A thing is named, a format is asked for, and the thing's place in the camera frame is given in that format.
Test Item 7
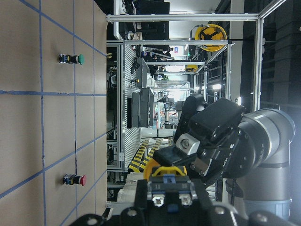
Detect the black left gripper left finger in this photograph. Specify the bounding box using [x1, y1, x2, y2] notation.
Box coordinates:
[134, 179, 148, 210]

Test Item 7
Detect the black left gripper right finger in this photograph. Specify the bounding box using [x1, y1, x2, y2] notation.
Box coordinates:
[188, 180, 212, 207]

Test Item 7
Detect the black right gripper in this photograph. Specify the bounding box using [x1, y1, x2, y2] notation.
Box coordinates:
[153, 94, 259, 186]

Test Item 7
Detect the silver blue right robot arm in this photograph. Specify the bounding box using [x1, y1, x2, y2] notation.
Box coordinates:
[154, 94, 295, 220]

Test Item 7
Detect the green push button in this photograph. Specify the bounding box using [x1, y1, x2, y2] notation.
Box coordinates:
[59, 54, 85, 65]

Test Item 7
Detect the yellow hard hat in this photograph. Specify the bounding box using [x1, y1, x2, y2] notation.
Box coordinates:
[189, 24, 227, 40]

